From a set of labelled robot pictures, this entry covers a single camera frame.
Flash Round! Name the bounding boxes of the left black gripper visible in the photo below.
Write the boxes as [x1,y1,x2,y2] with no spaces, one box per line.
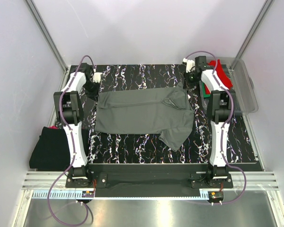
[82,80,100,102]

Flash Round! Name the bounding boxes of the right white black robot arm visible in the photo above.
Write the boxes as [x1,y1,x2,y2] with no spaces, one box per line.
[183,56,234,189]

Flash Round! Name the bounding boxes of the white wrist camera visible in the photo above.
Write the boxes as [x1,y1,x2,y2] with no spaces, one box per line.
[182,58,195,73]
[92,72,103,83]

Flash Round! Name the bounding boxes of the red t shirt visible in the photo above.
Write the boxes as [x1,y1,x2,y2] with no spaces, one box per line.
[204,59,233,95]

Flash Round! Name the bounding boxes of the purple cable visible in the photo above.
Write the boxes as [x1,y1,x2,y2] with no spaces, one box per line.
[184,50,247,205]
[47,55,95,225]

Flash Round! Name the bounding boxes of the right small connector board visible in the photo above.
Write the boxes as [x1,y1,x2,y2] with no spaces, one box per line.
[208,191,224,205]

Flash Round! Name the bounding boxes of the green t shirt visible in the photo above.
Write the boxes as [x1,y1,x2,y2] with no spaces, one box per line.
[199,81,210,98]

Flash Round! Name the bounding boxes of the left white cable duct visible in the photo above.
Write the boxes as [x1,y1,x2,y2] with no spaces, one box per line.
[32,190,89,200]

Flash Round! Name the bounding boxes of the right white cable duct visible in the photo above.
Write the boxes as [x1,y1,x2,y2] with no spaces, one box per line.
[199,189,210,200]

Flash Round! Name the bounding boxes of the aluminium frame post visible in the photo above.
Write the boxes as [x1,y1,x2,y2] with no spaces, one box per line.
[235,0,275,59]
[25,0,71,73]

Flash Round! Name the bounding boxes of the grey t shirt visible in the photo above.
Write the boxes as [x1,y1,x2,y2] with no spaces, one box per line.
[95,82,194,151]

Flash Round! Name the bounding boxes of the left aluminium frame post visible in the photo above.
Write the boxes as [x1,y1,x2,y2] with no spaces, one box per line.
[25,0,71,73]

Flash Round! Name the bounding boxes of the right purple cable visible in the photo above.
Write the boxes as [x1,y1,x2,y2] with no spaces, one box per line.
[184,50,247,205]

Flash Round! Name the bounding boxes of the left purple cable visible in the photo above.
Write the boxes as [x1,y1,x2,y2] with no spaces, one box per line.
[47,55,95,225]

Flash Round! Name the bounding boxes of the pink folded t shirt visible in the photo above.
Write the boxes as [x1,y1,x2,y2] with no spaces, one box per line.
[48,126,59,129]

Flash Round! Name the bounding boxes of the clear plastic bin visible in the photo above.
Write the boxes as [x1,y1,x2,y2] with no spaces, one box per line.
[195,56,258,116]

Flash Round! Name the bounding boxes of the small connector board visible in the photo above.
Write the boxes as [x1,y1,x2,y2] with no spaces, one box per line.
[208,191,224,205]
[82,191,95,198]

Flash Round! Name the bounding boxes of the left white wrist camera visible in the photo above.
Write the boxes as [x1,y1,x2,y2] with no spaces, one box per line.
[92,72,103,83]

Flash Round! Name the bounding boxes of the left small connector board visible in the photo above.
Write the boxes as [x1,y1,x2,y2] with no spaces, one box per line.
[82,191,95,198]

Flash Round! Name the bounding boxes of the black marble pattern mat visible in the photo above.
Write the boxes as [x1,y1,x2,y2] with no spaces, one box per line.
[80,64,261,171]

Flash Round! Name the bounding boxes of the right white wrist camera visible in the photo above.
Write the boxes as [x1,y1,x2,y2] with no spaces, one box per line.
[182,58,195,73]

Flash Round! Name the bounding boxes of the right aluminium frame post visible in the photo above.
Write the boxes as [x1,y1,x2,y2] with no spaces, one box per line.
[235,0,275,59]

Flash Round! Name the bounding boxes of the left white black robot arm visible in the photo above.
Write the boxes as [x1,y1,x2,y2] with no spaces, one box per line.
[53,63,98,188]

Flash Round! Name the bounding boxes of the white cable duct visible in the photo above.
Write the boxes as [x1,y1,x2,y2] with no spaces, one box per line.
[32,190,89,200]
[199,189,210,200]

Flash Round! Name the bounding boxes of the black folded t shirt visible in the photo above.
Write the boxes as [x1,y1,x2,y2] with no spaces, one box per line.
[29,126,89,171]

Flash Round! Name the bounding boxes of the front aluminium rail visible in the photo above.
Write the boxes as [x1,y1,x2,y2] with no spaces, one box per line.
[22,171,279,191]

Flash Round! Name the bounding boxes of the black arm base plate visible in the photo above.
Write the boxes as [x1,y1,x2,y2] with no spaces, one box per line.
[66,164,233,199]

